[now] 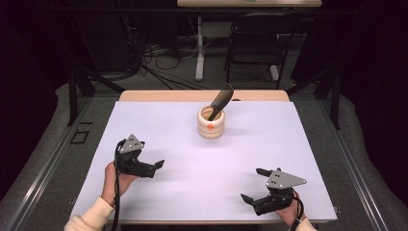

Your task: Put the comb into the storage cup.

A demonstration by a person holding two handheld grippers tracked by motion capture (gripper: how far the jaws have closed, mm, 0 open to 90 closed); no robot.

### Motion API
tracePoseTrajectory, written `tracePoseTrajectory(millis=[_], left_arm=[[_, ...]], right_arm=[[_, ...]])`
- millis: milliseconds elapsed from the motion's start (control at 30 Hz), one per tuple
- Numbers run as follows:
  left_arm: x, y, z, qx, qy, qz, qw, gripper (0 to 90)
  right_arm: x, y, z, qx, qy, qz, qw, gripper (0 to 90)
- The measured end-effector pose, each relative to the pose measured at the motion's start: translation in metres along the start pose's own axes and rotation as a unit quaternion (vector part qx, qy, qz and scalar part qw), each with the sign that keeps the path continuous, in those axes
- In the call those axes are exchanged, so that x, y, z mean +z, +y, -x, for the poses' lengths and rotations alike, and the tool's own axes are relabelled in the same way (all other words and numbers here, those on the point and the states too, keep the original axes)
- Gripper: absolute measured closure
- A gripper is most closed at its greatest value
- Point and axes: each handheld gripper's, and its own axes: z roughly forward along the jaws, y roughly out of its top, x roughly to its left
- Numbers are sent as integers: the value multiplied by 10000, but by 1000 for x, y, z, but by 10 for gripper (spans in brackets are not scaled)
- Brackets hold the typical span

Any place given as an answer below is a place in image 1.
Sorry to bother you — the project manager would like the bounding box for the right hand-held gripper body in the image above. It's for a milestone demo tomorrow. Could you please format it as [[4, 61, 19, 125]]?
[[252, 167, 308, 217]]

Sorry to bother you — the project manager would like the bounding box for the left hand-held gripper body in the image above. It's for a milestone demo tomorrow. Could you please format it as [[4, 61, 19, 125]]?
[[115, 134, 157, 179]]

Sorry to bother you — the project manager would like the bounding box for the cream ribbed cup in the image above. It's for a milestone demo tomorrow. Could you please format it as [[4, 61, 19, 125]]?
[[196, 105, 226, 140]]

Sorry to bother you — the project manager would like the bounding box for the black comb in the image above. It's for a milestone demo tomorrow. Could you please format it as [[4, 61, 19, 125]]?
[[207, 82, 235, 122]]

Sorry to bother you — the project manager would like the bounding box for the person's right hand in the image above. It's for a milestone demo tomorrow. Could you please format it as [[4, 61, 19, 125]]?
[[274, 190, 308, 228]]

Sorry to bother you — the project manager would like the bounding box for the person's left hand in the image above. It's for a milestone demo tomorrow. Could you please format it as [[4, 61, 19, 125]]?
[[100, 160, 140, 207]]

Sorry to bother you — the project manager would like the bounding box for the white table mat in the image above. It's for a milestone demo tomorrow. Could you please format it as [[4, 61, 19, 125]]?
[[69, 100, 339, 223]]

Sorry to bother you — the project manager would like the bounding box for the black metal stand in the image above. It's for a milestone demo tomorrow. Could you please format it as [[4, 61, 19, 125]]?
[[285, 68, 342, 131], [66, 68, 127, 127]]

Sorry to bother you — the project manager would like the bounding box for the wooden table with white legs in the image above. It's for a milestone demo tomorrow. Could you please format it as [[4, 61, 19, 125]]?
[[176, 0, 323, 82]]

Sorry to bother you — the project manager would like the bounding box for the black folding chair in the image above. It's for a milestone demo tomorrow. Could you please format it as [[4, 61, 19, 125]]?
[[223, 13, 301, 90]]

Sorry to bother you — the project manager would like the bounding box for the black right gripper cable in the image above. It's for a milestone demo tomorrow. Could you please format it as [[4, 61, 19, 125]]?
[[289, 189, 306, 231]]

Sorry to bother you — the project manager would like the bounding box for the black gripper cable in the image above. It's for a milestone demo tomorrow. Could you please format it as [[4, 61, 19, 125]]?
[[110, 139, 127, 231], [289, 189, 306, 231]]

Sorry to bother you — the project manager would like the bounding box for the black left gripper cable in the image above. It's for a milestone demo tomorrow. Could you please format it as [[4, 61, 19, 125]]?
[[110, 139, 127, 231]]

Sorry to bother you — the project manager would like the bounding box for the metal floor rail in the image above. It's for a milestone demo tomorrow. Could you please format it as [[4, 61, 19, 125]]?
[[317, 99, 390, 231], [3, 95, 94, 231]]

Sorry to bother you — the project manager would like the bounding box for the bundle of black floor cables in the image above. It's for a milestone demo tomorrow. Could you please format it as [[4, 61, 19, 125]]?
[[126, 15, 211, 91]]

